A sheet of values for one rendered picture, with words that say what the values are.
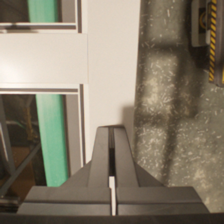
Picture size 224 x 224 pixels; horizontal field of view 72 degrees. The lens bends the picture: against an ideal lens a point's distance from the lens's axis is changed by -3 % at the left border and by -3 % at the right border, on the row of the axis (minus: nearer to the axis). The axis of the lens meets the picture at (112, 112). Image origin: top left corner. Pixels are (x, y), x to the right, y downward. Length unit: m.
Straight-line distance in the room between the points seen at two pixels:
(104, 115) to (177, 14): 1.09
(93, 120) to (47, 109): 0.10
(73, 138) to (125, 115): 0.13
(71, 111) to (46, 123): 0.04
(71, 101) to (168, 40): 0.98
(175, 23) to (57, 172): 1.08
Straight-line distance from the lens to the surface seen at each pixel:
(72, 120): 0.25
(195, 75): 1.23
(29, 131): 1.01
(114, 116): 0.15
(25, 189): 1.20
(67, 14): 0.24
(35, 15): 0.24
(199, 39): 1.09
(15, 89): 0.23
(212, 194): 1.82
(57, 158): 0.27
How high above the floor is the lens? 1.08
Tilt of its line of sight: 73 degrees down
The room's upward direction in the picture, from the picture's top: 176 degrees clockwise
